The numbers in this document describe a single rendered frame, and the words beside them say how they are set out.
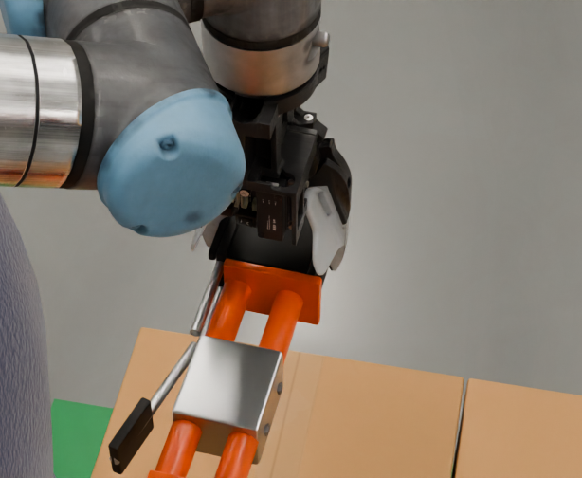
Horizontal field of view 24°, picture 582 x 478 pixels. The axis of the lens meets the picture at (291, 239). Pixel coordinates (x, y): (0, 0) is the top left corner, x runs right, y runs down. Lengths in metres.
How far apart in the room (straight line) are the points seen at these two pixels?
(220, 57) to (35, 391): 0.66
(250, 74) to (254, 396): 0.23
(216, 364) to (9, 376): 0.78
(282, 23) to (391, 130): 1.87
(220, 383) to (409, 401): 0.68
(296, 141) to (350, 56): 1.92
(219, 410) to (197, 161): 0.31
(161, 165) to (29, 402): 0.47
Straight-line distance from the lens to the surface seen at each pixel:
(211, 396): 0.96
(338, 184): 0.98
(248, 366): 0.97
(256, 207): 0.94
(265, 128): 0.86
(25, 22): 0.78
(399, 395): 1.63
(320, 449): 1.58
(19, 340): 0.20
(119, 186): 0.67
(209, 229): 1.05
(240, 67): 0.85
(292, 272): 1.01
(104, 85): 0.68
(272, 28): 0.83
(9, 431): 0.19
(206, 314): 1.00
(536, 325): 2.41
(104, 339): 2.37
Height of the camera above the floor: 1.88
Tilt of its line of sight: 49 degrees down
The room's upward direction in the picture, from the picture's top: straight up
